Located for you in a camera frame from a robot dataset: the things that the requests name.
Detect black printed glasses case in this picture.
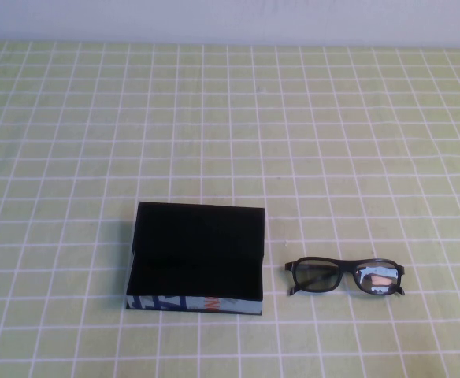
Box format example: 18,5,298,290
124,201,265,317

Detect black framed glasses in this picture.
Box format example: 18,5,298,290
284,256,407,297

